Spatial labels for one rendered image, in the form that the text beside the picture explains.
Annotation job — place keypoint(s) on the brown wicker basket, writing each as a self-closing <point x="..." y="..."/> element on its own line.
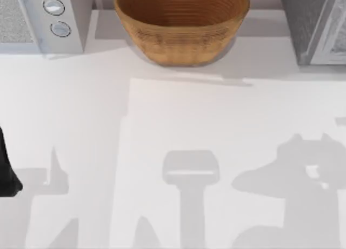
<point x="181" y="38"/>

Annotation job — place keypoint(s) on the pale microwave oven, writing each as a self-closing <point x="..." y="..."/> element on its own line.
<point x="73" y="22"/>

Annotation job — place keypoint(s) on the round microwave knob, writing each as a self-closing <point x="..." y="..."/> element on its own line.
<point x="53" y="6"/>
<point x="60" y="29"/>

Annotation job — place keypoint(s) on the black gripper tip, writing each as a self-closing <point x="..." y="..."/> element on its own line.
<point x="6" y="176"/>

